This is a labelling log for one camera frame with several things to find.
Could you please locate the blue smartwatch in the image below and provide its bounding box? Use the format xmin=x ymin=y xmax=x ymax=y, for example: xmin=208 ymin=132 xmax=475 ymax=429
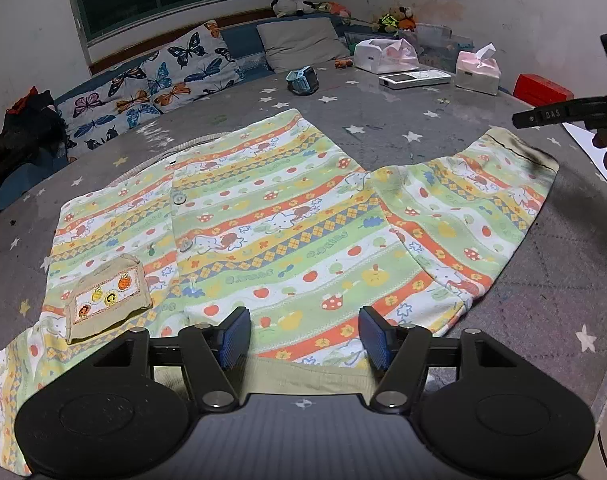
xmin=286 ymin=66 xmax=320 ymax=97

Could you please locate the butterfly print pillow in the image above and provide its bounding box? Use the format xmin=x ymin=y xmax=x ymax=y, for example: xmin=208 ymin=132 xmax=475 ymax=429
xmin=142 ymin=19 xmax=245 ymax=113
xmin=54 ymin=62 xmax=166 ymax=153

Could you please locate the brown plush with green vest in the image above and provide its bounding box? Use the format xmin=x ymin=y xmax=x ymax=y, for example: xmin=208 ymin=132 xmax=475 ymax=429
xmin=376 ymin=7 xmax=401 ymax=32

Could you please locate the clear plastic storage box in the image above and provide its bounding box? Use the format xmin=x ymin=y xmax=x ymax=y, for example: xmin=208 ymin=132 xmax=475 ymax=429
xmin=343 ymin=24 xmax=474 ymax=68

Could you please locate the white paper sheet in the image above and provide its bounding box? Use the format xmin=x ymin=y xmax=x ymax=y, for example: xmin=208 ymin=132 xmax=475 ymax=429
xmin=563 ymin=122 xmax=607 ymax=176

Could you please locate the grey pillow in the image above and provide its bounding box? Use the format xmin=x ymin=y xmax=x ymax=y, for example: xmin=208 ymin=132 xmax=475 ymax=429
xmin=256 ymin=17 xmax=354 ymax=75

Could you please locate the orange pink plush toy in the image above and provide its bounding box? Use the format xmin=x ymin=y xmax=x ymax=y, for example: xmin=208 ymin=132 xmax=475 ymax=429
xmin=316 ymin=0 xmax=351 ymax=18

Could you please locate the white handheld device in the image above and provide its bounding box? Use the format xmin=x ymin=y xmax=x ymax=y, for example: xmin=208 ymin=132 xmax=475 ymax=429
xmin=378 ymin=70 xmax=453 ymax=91

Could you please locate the brown wooden rail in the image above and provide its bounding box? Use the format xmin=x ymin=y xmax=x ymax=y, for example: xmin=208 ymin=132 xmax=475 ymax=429
xmin=90 ymin=7 xmax=279 ymax=73

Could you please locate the grey star tablecloth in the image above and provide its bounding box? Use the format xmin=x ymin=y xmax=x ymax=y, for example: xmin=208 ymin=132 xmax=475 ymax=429
xmin=0 ymin=67 xmax=607 ymax=480

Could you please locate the dark clothes pile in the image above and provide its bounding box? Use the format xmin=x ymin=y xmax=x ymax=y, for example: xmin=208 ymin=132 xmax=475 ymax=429
xmin=0 ymin=87 xmax=69 ymax=171

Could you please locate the red plastic stool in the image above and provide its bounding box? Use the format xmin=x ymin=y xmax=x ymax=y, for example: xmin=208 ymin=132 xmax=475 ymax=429
xmin=512 ymin=73 xmax=575 ymax=106

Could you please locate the pink tissue pack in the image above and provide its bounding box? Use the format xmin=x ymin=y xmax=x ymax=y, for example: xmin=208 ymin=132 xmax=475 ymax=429
xmin=455 ymin=44 xmax=501 ymax=97

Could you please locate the striped fruit print child's shirt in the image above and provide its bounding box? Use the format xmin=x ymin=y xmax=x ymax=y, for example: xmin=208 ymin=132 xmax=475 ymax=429
xmin=0 ymin=109 xmax=559 ymax=476

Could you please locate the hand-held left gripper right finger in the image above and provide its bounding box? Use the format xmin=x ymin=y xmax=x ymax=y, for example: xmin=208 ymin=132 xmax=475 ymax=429
xmin=358 ymin=305 xmax=517 ymax=413

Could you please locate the black white plush dog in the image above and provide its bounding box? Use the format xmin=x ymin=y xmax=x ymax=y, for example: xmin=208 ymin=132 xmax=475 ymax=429
xmin=270 ymin=0 xmax=317 ymax=18

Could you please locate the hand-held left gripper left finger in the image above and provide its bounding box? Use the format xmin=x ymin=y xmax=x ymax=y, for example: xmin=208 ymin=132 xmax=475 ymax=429
xmin=90 ymin=306 xmax=254 ymax=413

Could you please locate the white pink tissue bag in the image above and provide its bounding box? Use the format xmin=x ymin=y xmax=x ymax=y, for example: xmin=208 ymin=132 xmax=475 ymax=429
xmin=353 ymin=37 xmax=420 ymax=75

